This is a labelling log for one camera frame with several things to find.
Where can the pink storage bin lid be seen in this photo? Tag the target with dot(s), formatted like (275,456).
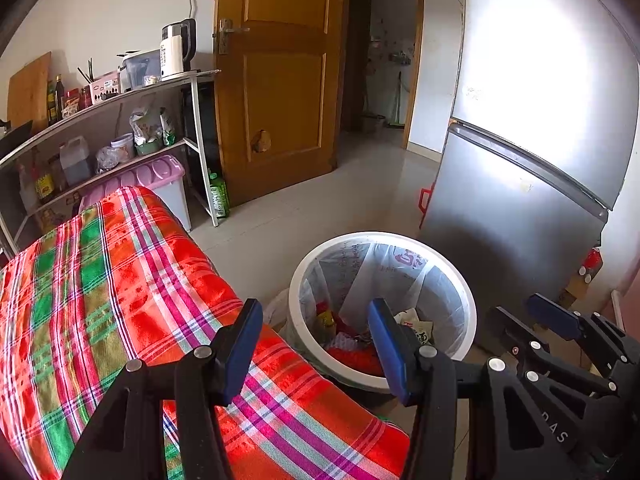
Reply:
(165,195)

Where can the red canister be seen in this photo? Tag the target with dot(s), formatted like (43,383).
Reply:
(592,262)

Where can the white electric kettle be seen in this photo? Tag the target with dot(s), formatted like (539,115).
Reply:
(175,52)

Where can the small red jar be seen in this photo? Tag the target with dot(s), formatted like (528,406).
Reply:
(86,96)

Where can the red plastic object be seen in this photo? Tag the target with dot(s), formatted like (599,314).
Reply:
(426,200)

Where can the green broom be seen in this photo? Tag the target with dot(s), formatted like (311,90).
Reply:
(397,110)

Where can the wooden door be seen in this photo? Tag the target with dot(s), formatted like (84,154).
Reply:
(280,85)

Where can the white food bags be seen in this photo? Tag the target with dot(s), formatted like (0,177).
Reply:
(144,125)

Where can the large metal shelf rack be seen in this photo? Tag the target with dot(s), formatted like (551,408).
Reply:
(205,160)

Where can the silver refrigerator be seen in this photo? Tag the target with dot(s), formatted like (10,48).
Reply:
(525,110)

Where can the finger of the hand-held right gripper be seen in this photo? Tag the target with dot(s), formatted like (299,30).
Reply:
(555,312)
(520,345)

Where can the plaid tablecloth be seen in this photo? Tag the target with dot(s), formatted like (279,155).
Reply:
(125,285)

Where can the white waste bin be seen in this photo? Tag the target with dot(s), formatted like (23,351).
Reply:
(306,345)

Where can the black chopsticks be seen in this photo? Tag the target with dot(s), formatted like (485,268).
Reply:
(86,72)

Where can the crumpled clear plastic bag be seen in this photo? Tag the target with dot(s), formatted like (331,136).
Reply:
(106,160)

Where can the plastic jerrycan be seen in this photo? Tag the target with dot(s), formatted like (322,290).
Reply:
(75,162)

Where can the yellow label sauce bottle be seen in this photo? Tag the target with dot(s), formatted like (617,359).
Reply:
(44,185)

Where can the green bowl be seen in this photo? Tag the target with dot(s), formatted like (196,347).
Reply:
(147,149)

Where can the green plastic bottle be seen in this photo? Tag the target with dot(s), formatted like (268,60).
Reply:
(219,197)

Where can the white lidded jar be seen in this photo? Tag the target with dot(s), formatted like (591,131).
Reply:
(122,146)

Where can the wooden cutting board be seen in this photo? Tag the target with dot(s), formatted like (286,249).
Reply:
(30,90)

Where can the dark glass jar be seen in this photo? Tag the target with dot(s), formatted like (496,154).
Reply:
(56,175)

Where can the dark bucket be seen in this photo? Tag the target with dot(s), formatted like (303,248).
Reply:
(373,124)

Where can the white plastic bottle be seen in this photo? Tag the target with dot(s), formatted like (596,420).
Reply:
(26,190)

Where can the yellow oil bottle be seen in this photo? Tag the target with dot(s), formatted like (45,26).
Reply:
(51,105)

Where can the clear storage box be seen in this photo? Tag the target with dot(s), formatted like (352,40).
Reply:
(142,67)

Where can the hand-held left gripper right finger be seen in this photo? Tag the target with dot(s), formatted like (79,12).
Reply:
(390,355)

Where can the beige bun packet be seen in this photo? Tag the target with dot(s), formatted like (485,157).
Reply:
(414,322)

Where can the large red jar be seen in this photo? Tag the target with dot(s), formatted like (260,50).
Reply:
(71,102)

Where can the green food packet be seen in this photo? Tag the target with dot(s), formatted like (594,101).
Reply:
(167,127)

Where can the red plastic bag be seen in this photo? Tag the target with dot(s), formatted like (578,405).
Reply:
(355,360)

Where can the dark sauce bottle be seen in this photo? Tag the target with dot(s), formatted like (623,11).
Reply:
(59,97)

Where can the pink chopstick holder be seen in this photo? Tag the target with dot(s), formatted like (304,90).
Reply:
(106,87)

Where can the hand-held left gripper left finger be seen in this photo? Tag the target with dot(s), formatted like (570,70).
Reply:
(240,355)

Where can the clear plastic bin liner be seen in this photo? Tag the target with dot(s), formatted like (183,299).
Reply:
(380,280)

